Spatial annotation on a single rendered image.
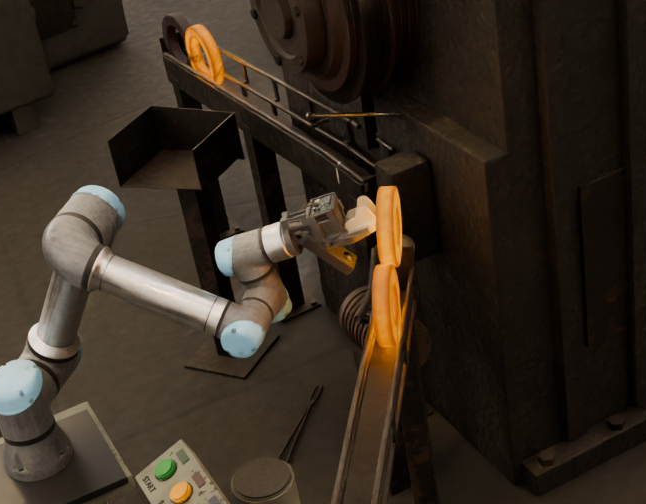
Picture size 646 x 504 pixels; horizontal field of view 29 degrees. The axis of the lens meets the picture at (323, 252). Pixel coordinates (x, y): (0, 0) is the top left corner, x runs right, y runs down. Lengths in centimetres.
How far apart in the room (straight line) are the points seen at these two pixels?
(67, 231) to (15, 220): 209
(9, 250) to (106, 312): 61
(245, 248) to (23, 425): 65
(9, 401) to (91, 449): 25
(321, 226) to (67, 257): 49
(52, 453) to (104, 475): 13
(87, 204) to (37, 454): 59
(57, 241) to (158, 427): 102
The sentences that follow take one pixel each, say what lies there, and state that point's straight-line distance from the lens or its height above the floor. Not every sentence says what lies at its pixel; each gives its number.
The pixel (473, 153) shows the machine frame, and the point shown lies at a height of 87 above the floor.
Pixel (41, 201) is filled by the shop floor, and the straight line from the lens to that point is 463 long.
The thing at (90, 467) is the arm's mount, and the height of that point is 32.
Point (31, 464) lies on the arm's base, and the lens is 280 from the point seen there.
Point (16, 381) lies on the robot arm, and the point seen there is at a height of 55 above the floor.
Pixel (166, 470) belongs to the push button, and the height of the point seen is 61.
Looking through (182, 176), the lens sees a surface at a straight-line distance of 322.
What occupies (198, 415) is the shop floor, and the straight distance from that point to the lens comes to 337.
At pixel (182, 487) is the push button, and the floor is 61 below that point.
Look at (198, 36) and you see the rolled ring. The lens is 362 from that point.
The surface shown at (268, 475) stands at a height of 52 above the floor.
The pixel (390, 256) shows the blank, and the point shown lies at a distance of 236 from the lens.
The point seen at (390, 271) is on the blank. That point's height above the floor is 79.
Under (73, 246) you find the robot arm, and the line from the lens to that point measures 245.
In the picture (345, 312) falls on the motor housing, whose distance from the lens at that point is 275.
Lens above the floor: 207
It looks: 32 degrees down
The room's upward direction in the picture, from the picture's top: 10 degrees counter-clockwise
